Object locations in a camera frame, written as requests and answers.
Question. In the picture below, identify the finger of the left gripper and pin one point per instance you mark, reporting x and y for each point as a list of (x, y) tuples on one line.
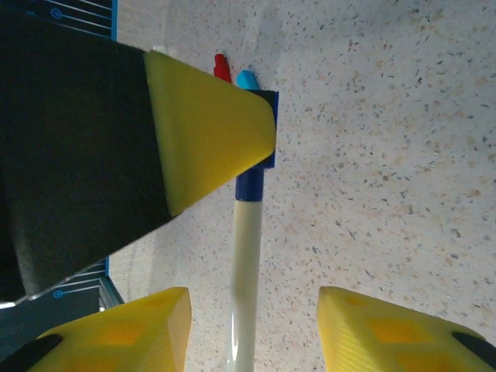
[(116, 147)]

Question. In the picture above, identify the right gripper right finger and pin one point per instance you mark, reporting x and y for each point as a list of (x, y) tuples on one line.
[(387, 341)]

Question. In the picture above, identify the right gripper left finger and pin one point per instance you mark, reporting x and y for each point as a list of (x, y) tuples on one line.
[(128, 341)]

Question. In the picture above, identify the red pen cap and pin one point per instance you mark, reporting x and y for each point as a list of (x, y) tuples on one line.
[(221, 69)]

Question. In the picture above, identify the cyan pen cap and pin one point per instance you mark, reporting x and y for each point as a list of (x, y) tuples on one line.
[(246, 79)]

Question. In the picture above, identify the dark blue felt-tip marker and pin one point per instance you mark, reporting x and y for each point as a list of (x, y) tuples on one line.
[(248, 252)]

